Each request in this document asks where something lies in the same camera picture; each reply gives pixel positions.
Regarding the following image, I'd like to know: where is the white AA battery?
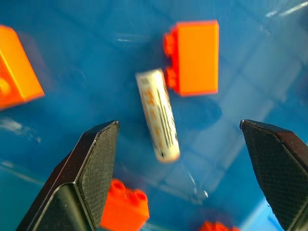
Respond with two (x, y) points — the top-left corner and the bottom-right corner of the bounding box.
(135, 68), (181, 164)

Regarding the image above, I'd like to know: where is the small orange building brick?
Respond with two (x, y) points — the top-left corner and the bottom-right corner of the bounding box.
(100, 178), (151, 231)

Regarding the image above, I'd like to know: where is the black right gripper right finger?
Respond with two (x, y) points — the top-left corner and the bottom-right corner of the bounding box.
(239, 119), (308, 231)

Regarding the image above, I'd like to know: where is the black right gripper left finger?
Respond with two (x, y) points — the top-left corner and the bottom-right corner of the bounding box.
(16, 120), (120, 231)

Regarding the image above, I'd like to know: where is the blue plastic tray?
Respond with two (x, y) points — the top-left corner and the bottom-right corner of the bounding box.
(0, 0), (308, 231)

